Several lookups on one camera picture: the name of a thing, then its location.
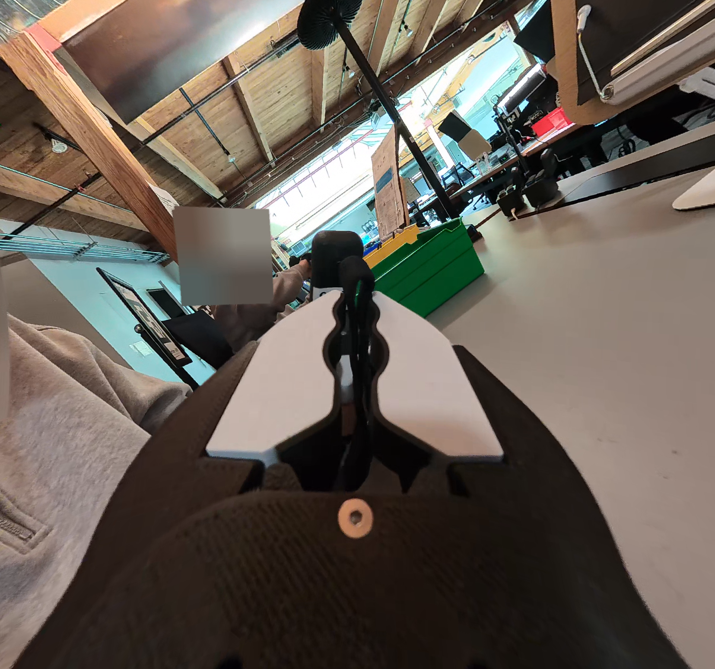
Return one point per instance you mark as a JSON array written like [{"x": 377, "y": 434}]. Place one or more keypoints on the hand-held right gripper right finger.
[{"x": 430, "y": 395}]

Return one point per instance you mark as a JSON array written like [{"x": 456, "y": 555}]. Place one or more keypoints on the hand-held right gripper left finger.
[{"x": 268, "y": 390}]

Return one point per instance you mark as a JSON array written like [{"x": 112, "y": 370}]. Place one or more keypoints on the yellow plastic bin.
[{"x": 391, "y": 245}]

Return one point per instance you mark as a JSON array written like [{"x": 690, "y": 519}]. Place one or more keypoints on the cardboard sheet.
[{"x": 388, "y": 177}]

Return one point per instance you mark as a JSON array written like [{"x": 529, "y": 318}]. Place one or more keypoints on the green plastic bin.
[{"x": 430, "y": 272}]

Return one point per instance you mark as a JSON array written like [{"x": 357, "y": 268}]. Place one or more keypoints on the black framed poster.
[{"x": 139, "y": 317}]

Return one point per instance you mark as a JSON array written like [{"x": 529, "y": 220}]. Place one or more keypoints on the white paper note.
[{"x": 165, "y": 197}]

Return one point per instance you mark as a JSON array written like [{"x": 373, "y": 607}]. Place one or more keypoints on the black and white light reflector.
[{"x": 466, "y": 135}]

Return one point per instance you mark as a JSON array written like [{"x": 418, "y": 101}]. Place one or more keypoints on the person's grey sweatshirt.
[{"x": 56, "y": 457}]

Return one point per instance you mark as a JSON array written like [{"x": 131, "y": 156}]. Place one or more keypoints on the large black power adapter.
[{"x": 539, "y": 180}]

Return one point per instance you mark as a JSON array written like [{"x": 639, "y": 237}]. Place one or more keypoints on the black floor lamp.
[{"x": 329, "y": 7}]

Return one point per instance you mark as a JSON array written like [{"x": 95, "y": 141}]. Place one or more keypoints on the white light bar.
[{"x": 519, "y": 88}]

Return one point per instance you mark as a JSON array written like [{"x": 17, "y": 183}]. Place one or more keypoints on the red plastic bin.
[{"x": 553, "y": 121}]

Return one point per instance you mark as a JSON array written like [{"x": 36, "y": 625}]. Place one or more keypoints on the black desk mat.
[{"x": 614, "y": 180}]

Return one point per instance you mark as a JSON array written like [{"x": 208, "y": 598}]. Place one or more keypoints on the ceiling spot lamp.
[{"x": 57, "y": 145}]

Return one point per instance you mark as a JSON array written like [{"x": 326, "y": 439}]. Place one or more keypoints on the white stand base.
[{"x": 695, "y": 194}]

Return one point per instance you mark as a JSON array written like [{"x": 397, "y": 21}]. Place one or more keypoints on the white roller tube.
[{"x": 659, "y": 74}]

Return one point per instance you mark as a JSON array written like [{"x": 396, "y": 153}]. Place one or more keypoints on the dark panel with wooden edge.
[{"x": 631, "y": 10}]

